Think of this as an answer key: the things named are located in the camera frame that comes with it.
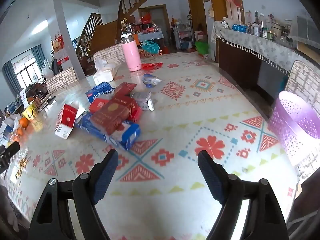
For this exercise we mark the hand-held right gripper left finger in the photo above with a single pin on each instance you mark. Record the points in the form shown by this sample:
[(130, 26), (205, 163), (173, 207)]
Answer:
[(105, 180)]

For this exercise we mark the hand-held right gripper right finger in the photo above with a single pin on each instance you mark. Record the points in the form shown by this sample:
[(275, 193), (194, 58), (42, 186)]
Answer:
[(210, 177)]

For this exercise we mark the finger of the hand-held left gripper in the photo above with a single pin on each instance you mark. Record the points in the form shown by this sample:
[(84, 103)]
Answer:
[(11, 150)]

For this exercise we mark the large blue white box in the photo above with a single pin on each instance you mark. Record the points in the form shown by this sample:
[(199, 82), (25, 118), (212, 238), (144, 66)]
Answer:
[(125, 136)]

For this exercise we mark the red white carton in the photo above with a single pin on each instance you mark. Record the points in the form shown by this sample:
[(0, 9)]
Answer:
[(67, 118)]

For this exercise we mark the large dark red box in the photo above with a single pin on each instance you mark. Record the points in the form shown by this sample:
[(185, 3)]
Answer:
[(113, 116)]

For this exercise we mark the bright red box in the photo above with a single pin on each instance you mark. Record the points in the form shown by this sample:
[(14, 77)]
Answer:
[(98, 105), (136, 115)]

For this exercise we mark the blue carton with white print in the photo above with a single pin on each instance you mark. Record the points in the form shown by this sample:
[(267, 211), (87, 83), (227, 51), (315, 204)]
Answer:
[(98, 92)]

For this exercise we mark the small dark red box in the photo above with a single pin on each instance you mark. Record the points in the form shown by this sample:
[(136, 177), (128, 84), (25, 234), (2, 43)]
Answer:
[(125, 88)]

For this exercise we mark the purple perforated basket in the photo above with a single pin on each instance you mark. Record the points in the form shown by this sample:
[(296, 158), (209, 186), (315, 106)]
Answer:
[(290, 125)]

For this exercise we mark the blue clear plastic bag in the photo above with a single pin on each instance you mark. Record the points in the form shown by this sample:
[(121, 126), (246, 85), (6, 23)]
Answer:
[(150, 80)]

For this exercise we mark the orange fruit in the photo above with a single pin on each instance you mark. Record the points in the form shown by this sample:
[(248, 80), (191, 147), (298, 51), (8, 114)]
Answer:
[(23, 122), (19, 131)]

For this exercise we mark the yellow packet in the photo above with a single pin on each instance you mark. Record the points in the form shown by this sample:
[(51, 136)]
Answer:
[(28, 112)]

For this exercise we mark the window with blue curtains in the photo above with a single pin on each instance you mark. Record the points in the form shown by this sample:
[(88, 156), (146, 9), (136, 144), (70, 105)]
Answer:
[(25, 72)]

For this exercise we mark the white plastic bag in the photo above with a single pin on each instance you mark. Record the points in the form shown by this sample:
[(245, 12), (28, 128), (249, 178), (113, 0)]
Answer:
[(47, 72)]

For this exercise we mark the brick-patterned chair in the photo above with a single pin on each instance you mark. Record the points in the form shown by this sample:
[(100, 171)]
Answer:
[(62, 78), (302, 77), (110, 52)]

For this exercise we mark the white tissue box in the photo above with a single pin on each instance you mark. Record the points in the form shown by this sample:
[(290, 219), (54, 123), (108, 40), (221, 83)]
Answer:
[(105, 76)]

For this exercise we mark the red plastic wrapper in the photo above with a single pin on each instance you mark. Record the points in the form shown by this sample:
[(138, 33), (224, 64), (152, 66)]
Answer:
[(150, 66)]

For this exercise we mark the pink thermos bottle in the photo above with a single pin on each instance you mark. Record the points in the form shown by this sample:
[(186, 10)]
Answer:
[(131, 55)]

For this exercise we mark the green bag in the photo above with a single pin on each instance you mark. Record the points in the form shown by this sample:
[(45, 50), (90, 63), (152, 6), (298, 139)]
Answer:
[(201, 47)]

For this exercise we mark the floral tasselled cloth runner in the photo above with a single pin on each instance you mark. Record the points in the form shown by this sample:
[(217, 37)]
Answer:
[(262, 47)]

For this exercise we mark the teal bag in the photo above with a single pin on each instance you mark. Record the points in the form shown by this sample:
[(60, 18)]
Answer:
[(150, 47)]

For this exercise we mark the wooden staircase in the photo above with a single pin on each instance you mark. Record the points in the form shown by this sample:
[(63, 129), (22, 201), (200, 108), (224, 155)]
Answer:
[(90, 27)]

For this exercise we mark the cluttered side table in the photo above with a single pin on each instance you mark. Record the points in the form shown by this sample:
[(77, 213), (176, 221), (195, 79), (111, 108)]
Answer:
[(150, 35)]

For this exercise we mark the blue tissue pack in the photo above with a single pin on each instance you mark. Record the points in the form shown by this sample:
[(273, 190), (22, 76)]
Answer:
[(239, 27)]

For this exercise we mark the row of bottles and jars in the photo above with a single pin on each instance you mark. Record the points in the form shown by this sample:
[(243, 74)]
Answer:
[(265, 30)]

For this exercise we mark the wooden door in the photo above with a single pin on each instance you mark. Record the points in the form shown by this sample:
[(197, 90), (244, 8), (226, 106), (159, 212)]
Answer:
[(196, 12)]

